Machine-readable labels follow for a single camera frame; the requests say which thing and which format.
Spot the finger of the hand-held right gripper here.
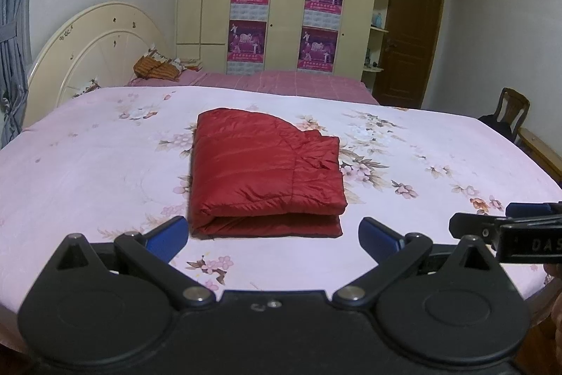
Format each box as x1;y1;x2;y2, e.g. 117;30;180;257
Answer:
449;212;562;245
505;202;562;218

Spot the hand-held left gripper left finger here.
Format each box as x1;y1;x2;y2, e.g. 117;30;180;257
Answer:
55;215;218;311

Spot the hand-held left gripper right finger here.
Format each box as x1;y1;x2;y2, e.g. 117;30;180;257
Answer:
331;217;501;310

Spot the red down jacket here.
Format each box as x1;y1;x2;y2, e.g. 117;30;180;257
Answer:
187;108;348;239

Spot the light wooden bench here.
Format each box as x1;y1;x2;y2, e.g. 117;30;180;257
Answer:
518;127;562;185

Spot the black bag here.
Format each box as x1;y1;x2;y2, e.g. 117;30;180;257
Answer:
478;114;514;141

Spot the wooden chair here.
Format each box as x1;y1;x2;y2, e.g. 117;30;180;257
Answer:
492;87;530;134

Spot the pink floral bed quilt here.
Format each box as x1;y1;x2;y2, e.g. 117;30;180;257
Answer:
0;86;562;314

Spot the floral patterned pillow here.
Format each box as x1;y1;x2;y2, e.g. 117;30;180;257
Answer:
72;77;103;99

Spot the orange patterned cloth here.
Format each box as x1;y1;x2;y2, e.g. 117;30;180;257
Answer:
133;54;183;80

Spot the pink checked bed sheet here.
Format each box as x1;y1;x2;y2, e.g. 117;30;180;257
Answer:
127;70;380;107

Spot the brown wooden door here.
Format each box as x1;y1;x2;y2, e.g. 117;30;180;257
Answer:
374;0;446;110

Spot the cream round headboard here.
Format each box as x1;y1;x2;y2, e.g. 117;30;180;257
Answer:
22;1;170;127

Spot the cream corner shelf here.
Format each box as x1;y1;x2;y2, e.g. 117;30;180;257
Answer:
361;0;395;88

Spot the grey curtain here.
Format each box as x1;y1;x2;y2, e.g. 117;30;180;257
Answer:
0;0;53;149

